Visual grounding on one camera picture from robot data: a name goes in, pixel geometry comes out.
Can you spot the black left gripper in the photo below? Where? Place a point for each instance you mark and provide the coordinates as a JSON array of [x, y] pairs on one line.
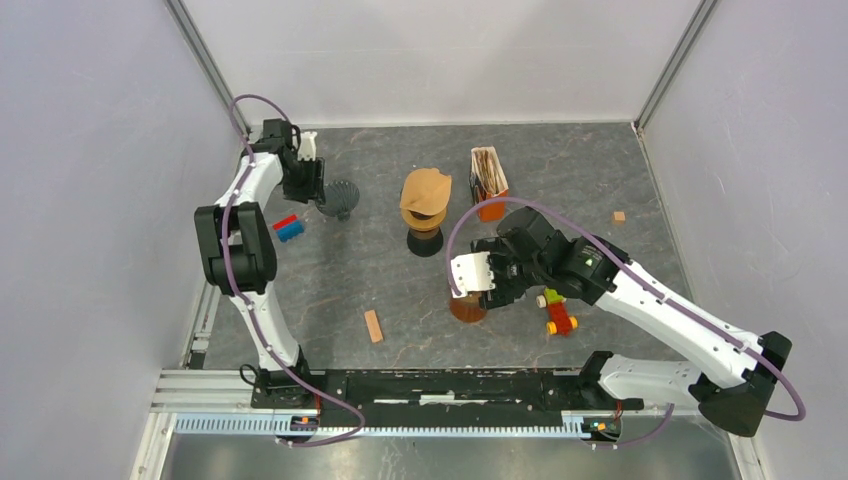
[[315, 186]]

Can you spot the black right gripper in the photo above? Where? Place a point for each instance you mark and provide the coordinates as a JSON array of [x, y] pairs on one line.
[[502, 294]]

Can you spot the orange glass carafe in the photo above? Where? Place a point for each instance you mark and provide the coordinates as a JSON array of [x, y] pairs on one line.
[[467, 309]]

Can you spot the light wooden ring holder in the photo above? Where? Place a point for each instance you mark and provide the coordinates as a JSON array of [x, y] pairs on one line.
[[423, 227]]

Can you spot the brown paper coffee filter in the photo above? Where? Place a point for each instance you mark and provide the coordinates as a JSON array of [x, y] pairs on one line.
[[426, 191]]

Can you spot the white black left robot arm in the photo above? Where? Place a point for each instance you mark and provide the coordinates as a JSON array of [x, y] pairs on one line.
[[238, 254]]

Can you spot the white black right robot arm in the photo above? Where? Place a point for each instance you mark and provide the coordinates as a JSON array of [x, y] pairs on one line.
[[729, 374]]

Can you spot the orange coffee filter box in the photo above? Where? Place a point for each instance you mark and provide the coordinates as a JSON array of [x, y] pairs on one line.
[[487, 179]]

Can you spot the red blue small object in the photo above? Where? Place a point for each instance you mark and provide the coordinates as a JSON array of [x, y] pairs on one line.
[[288, 228]]

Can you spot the colourful toy car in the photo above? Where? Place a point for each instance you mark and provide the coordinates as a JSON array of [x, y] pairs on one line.
[[559, 322]]

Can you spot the small wooden block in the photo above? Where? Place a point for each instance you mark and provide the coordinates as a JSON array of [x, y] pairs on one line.
[[373, 326]]

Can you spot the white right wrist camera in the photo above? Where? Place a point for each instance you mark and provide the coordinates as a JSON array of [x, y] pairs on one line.
[[471, 273]]

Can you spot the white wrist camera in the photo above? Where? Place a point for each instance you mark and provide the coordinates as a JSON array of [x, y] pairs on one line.
[[307, 148], [471, 273]]

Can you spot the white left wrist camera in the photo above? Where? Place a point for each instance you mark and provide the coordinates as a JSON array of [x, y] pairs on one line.
[[307, 148]]

